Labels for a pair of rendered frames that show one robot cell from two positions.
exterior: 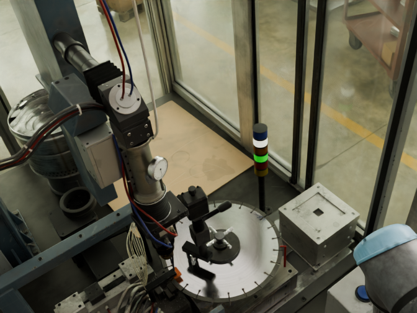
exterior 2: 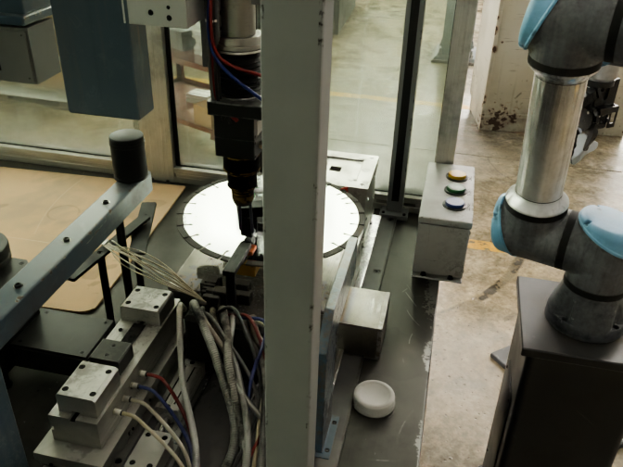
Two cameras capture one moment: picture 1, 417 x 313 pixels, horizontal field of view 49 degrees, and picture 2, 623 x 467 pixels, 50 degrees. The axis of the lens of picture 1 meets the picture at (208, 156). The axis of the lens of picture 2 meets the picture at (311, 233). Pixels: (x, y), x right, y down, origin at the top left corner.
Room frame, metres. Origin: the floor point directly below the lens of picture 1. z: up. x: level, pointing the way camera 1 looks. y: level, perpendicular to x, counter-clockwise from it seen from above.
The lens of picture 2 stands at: (0.00, 0.76, 1.57)
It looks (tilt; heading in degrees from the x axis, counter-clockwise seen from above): 31 degrees down; 312
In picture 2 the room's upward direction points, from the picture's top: 2 degrees clockwise
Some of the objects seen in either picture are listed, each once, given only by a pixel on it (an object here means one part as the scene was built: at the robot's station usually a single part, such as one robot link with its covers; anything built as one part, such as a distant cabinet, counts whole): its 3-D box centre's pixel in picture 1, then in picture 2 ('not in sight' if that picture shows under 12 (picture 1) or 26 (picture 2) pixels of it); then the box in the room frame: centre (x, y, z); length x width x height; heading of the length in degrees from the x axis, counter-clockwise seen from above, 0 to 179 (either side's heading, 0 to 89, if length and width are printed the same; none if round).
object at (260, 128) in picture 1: (260, 131); not in sight; (1.04, -0.16, 1.14); 0.05 x 0.04 x 0.03; 30
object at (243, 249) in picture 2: (164, 284); (238, 271); (0.69, 0.17, 0.95); 0.10 x 0.03 x 0.07; 120
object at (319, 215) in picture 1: (316, 226); (334, 195); (0.90, -0.32, 0.82); 0.18 x 0.18 x 0.15; 30
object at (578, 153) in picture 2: not in sight; (587, 147); (0.50, -0.77, 0.94); 0.06 x 0.03 x 0.09; 69
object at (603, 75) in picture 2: not in sight; (600, 68); (0.52, -0.77, 1.13); 0.08 x 0.08 x 0.05
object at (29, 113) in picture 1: (65, 145); not in sight; (1.36, 0.54, 0.93); 0.31 x 0.31 x 0.36
